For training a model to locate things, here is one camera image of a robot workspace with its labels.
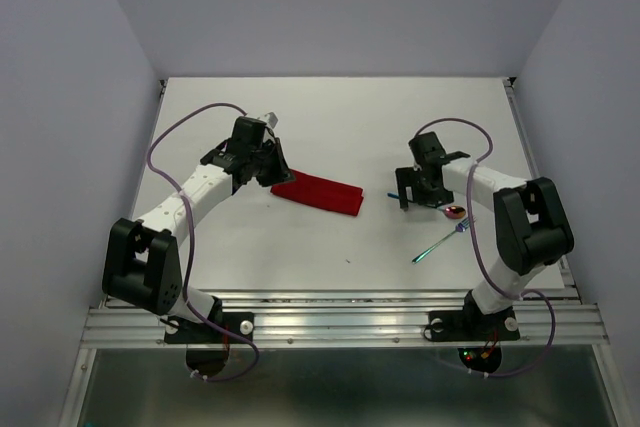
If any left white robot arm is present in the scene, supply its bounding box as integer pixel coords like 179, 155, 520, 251
102, 112, 294, 341

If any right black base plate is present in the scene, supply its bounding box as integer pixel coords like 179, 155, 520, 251
423, 308, 520, 344

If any red cloth napkin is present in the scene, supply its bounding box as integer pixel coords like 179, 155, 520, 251
270, 170, 364, 217

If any iridescent metal spoon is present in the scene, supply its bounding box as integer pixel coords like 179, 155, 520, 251
386, 192, 467, 220

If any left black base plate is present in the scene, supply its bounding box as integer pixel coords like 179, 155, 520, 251
164, 311, 255, 345

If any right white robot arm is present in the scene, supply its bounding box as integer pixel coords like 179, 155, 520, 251
395, 132, 575, 337

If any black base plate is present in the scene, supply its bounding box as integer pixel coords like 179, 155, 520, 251
423, 308, 520, 344
164, 311, 255, 345

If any iridescent metal fork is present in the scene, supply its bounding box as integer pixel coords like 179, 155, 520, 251
411, 216, 475, 264

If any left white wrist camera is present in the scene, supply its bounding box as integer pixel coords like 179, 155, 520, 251
257, 112, 278, 129

